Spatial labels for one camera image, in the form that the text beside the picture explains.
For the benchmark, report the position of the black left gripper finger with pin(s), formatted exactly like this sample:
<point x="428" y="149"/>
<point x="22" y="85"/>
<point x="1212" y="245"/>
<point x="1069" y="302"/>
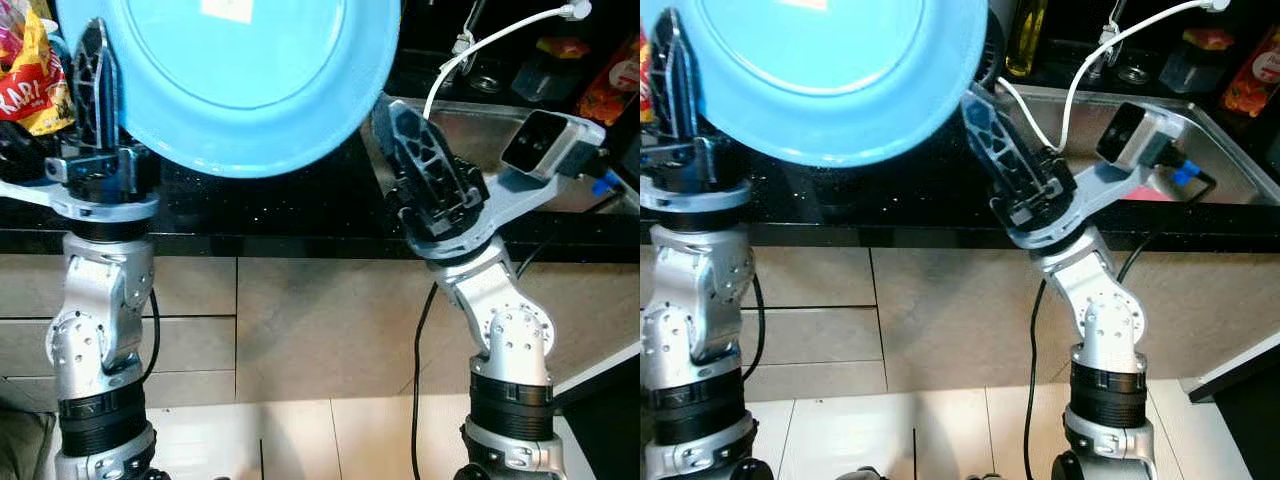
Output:
<point x="695" y="90"/>
<point x="100" y="100"/>

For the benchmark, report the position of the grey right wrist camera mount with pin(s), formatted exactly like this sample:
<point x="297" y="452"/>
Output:
<point x="510" y="198"/>
<point x="1110" y="185"/>

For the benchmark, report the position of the yellow red noodle bag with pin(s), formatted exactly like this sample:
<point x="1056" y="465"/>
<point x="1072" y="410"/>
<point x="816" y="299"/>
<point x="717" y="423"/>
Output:
<point x="646" y="85"/>
<point x="35" y="80"/>

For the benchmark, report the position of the dark container red lid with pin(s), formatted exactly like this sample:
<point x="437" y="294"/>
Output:
<point x="1190" y="68"/>
<point x="545" y="75"/>

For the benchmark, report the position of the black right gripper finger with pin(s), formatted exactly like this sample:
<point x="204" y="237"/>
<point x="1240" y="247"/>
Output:
<point x="1005" y="140"/>
<point x="420" y="155"/>

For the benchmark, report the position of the beige kitchen cabinet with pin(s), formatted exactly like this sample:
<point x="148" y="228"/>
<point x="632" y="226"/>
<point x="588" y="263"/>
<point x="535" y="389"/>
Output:
<point x="300" y="320"/>
<point x="950" y="320"/>

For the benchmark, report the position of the steel sink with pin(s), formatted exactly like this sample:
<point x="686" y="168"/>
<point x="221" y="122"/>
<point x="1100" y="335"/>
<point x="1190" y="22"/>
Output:
<point x="1230" y="150"/>
<point x="480" y="130"/>

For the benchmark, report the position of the small glass jar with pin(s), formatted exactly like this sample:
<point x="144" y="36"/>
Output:
<point x="1137" y="72"/>
<point x="490" y="75"/>

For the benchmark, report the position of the white power plug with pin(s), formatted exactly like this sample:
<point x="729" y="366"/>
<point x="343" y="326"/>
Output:
<point x="1112" y="35"/>
<point x="463" y="45"/>

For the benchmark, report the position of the pink round plate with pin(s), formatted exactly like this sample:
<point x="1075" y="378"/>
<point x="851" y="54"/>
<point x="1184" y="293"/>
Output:
<point x="1150" y="192"/>

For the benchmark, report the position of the dark robot right foot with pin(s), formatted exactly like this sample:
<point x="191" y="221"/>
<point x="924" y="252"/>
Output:
<point x="982" y="476"/>

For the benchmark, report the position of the dark robot foot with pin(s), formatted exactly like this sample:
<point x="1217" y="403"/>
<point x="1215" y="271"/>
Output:
<point x="865" y="474"/>
<point x="982" y="476"/>

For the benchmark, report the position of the black white-edged appliance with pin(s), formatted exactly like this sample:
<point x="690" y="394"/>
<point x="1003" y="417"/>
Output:
<point x="1250" y="430"/>
<point x="610" y="430"/>

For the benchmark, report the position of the dark robot left foot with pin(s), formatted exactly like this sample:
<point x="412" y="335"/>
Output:
<point x="865" y="474"/>

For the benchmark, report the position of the black round fan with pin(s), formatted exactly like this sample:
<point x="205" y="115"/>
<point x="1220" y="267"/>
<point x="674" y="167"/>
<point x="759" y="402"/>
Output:
<point x="995" y="50"/>

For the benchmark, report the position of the yellow oil bottle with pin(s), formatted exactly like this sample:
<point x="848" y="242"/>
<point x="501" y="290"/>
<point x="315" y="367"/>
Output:
<point x="1028" y="40"/>

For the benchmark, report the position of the red food packet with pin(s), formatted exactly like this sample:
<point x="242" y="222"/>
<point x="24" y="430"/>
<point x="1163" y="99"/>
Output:
<point x="1255" y="75"/>
<point x="615" y="85"/>

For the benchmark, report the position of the grey green bag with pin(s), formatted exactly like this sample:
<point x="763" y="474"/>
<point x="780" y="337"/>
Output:
<point x="20" y="445"/>

